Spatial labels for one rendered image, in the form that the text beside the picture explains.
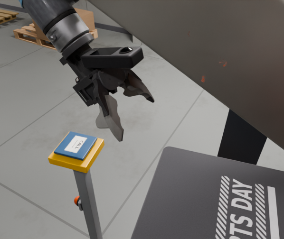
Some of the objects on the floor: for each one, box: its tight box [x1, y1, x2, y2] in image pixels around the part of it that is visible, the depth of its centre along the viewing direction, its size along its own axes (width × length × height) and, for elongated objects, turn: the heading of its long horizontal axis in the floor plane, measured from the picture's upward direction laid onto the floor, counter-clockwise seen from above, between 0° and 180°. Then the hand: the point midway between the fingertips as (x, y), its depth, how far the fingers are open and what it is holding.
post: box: [48, 132, 104, 239], centre depth 112 cm, size 22×22×96 cm
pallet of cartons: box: [13, 8, 98, 51], centre depth 395 cm, size 109×73×39 cm
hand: (141, 119), depth 55 cm, fingers open, 14 cm apart
